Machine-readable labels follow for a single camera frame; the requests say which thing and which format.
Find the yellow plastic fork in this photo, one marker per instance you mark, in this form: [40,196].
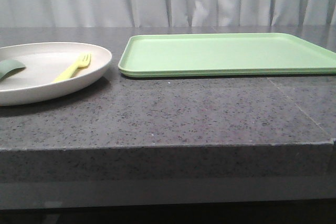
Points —
[81,62]

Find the beige round plate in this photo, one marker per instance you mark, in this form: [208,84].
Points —
[44,62]

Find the green plastic spoon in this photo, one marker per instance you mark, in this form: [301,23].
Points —
[10,67]

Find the light green tray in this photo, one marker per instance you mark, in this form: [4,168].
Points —
[235,54]

